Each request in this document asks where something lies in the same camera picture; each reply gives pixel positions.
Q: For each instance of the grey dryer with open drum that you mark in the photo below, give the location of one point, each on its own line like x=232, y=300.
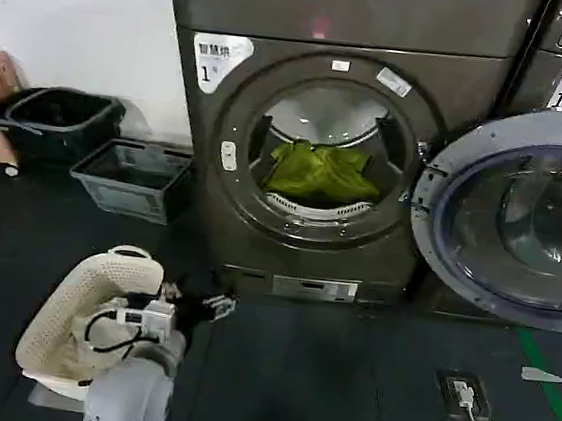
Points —
x=356, y=72

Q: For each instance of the round glass dryer door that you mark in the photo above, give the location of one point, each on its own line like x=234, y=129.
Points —
x=465, y=225

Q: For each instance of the floor power socket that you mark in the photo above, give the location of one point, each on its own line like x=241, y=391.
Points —
x=462, y=395

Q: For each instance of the grey floor tape piece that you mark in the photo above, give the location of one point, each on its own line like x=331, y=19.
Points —
x=542, y=375

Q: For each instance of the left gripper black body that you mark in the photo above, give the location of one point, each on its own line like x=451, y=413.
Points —
x=192, y=309

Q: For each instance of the green garment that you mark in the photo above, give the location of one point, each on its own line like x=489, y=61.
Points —
x=325, y=172

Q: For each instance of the green floor tape strip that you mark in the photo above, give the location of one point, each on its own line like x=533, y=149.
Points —
x=550, y=395

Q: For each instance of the black plastic bin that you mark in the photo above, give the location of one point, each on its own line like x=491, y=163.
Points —
x=63, y=132

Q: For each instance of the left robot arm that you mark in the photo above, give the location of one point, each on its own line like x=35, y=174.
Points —
x=137, y=386

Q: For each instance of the white perforated laundry basket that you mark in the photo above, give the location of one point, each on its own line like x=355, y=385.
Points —
x=76, y=294

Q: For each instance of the dark grey plastic crate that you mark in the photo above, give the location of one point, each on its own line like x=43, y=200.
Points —
x=126, y=199

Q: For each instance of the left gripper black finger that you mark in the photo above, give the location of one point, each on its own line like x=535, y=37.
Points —
x=221, y=301
x=220, y=314

